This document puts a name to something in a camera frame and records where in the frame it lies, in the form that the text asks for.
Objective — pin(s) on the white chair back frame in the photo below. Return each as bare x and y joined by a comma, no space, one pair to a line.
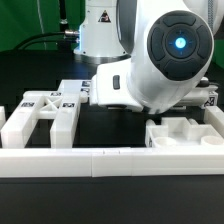
62,108

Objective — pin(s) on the white side block left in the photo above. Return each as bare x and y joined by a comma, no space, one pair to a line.
2,116

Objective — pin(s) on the white tag sheet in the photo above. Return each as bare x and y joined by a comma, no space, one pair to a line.
81,87

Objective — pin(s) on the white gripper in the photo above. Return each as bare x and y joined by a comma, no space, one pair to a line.
109,87

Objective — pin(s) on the white obstacle fence bar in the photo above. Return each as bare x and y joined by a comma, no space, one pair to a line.
111,162

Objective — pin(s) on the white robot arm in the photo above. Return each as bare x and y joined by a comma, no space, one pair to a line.
170,43

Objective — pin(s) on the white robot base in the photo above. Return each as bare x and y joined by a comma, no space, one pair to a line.
98,38

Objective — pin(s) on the white chair seat part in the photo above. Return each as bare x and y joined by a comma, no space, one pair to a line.
180,131

